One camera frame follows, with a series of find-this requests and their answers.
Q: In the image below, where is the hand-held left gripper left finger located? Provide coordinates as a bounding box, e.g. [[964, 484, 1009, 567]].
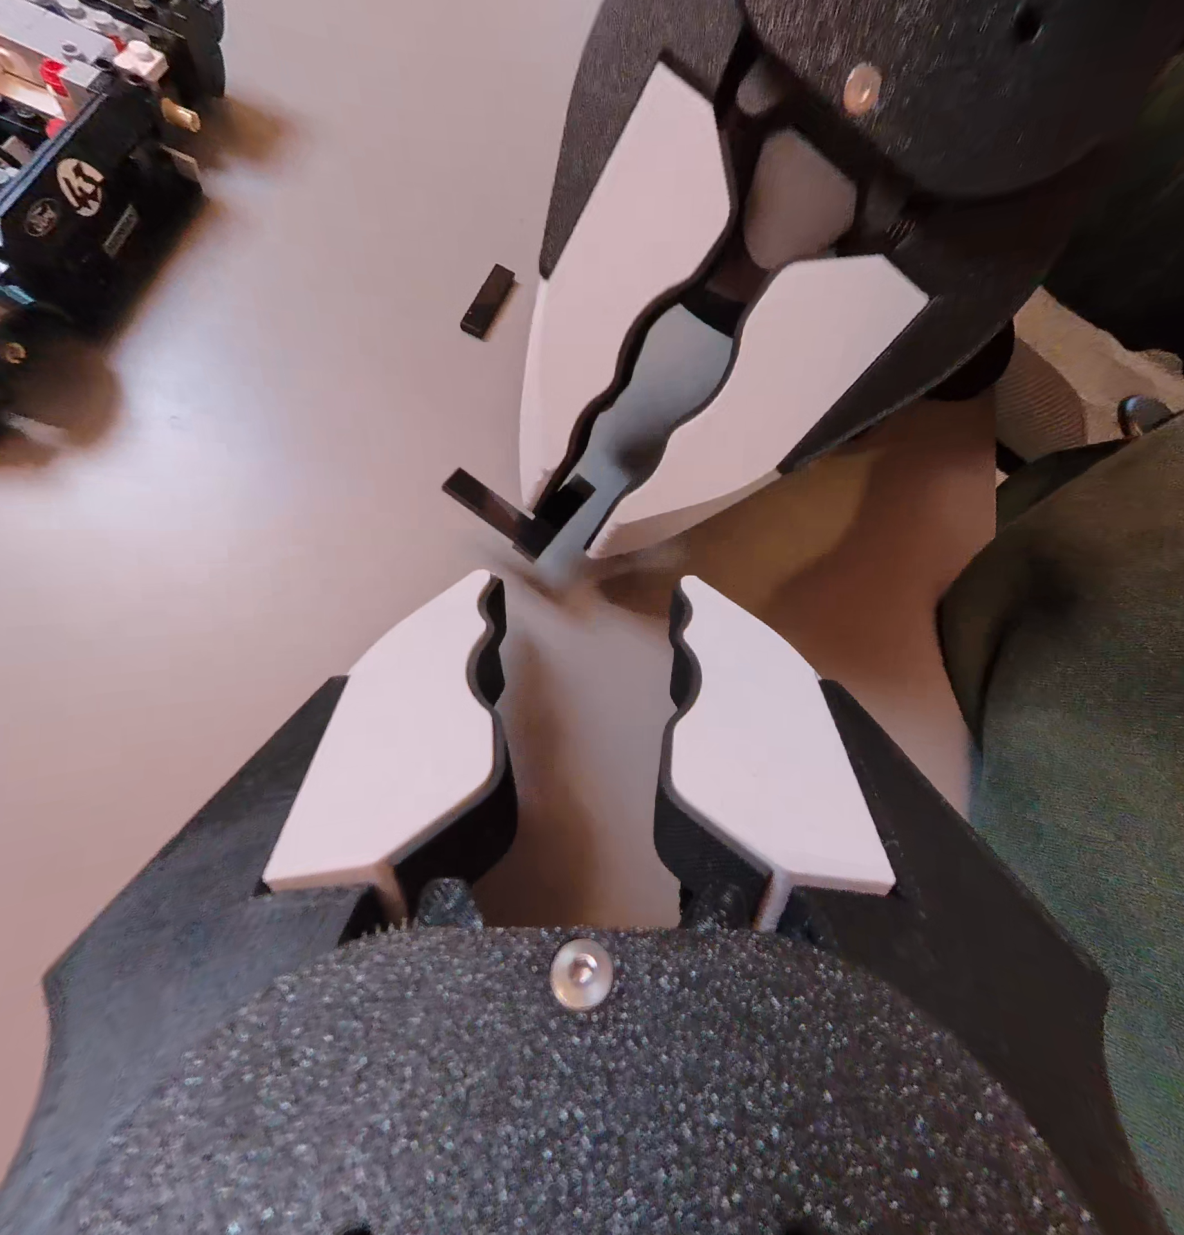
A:
[[260, 570, 517, 924]]

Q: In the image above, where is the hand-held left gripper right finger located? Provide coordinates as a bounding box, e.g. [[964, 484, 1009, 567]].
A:
[[650, 574, 899, 932]]

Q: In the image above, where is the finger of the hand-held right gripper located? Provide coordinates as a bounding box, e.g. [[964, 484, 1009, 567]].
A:
[[518, 58, 733, 514], [589, 255, 936, 561]]

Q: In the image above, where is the black lego plate strip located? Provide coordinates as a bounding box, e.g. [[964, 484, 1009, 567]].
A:
[[444, 470, 550, 556]]

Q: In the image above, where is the thin grey lego piece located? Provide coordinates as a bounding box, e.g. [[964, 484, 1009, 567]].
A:
[[526, 470, 609, 587]]

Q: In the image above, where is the lego car model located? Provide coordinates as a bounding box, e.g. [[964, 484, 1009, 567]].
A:
[[0, 0, 227, 417]]

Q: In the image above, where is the small black lego tile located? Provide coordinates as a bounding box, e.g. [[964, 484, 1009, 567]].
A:
[[460, 266, 519, 341]]

